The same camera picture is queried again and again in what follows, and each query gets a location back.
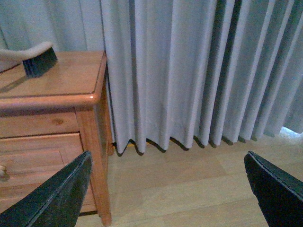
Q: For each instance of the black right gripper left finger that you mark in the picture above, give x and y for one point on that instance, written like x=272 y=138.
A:
x=55 y=203

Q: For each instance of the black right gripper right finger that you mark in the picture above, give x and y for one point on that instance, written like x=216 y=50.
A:
x=279 y=194

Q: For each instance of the beige hand brush black bristles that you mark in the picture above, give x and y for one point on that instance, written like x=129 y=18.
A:
x=36 y=60

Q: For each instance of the wooden nightstand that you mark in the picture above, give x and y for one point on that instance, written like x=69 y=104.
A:
x=47 y=122

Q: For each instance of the light grey curtain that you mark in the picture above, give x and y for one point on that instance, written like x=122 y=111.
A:
x=201 y=70

